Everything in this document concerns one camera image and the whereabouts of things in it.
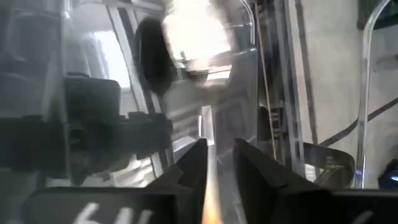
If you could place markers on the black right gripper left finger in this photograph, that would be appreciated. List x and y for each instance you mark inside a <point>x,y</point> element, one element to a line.
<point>192,186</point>

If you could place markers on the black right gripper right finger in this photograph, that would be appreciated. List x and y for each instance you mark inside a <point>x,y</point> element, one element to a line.
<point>258,193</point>

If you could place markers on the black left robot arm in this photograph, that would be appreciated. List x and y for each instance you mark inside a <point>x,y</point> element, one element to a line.
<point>93,102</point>

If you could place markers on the clear plastic bin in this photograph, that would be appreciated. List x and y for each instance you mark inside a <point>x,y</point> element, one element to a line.
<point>363,93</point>

